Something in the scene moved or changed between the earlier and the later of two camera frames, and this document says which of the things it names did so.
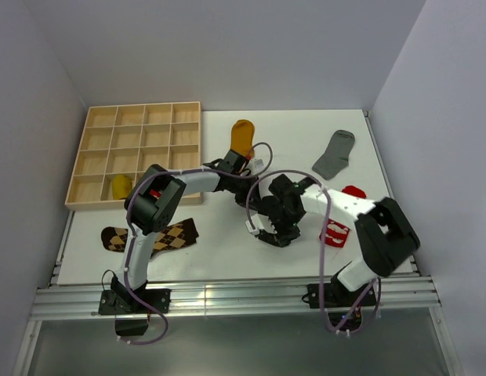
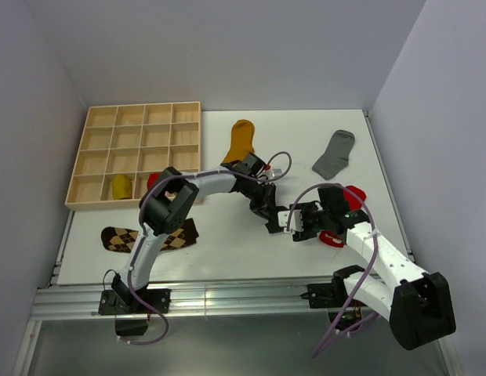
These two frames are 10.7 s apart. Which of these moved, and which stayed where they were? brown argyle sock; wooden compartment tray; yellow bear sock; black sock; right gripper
Moved: black sock; right gripper
Stayed: wooden compartment tray; brown argyle sock; yellow bear sock
